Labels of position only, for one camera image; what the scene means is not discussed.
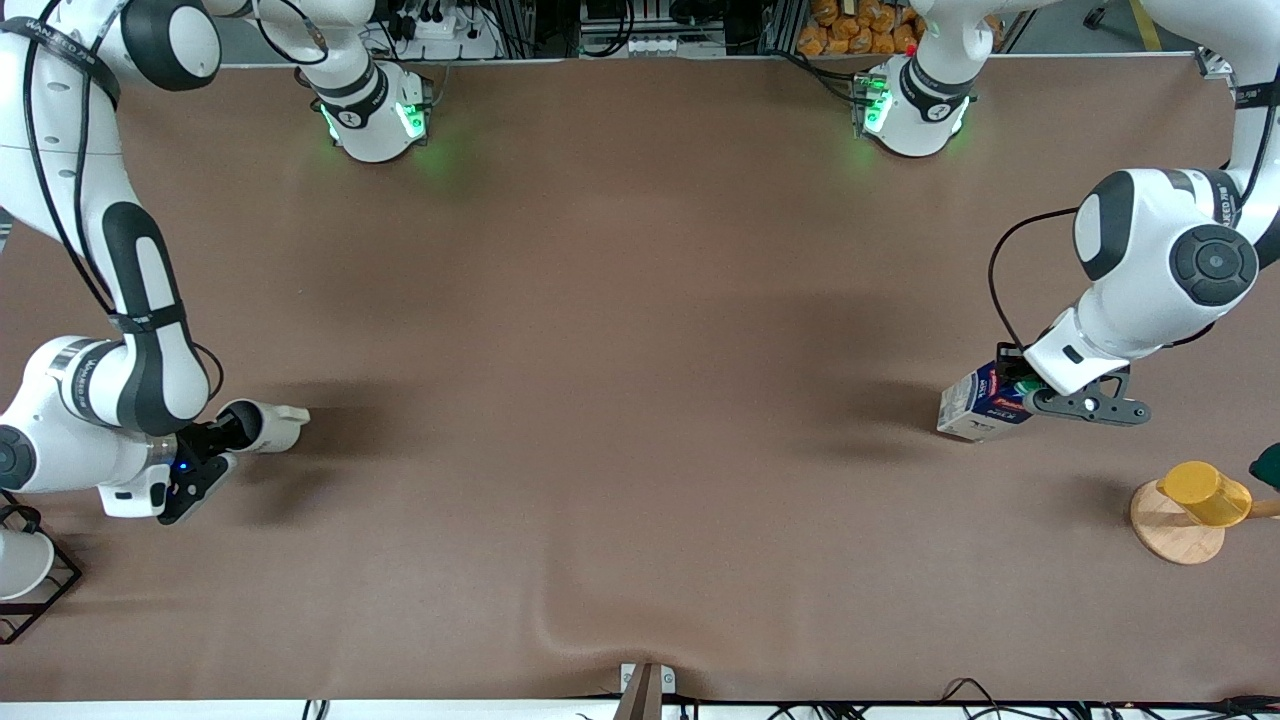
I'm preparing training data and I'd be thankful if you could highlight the white mug grey inside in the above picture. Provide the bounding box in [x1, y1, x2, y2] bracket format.
[214, 399, 312, 457]

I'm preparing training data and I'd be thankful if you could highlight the blue white milk carton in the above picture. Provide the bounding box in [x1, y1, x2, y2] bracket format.
[937, 360, 1037, 443]

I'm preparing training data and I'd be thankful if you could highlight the white cup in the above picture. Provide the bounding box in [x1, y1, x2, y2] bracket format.
[0, 527, 56, 602]

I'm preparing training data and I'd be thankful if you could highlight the yellow cup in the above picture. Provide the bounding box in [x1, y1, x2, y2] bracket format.
[1157, 461, 1253, 528]

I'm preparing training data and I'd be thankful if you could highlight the wooden mug tree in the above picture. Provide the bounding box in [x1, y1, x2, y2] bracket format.
[1130, 478, 1280, 567]

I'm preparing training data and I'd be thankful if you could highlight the orange snack pile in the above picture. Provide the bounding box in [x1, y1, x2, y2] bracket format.
[797, 0, 923, 57]

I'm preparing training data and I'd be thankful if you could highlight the brown table mat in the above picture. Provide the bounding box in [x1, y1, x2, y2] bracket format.
[0, 56, 1280, 703]

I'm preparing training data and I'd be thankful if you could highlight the white power strip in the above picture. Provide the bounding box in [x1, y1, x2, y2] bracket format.
[395, 0, 503, 58]

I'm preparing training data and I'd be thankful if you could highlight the black wire rack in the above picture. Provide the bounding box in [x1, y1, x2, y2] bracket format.
[0, 487, 84, 646]

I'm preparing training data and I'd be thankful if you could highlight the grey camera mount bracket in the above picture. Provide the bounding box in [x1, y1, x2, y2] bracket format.
[612, 661, 678, 720]

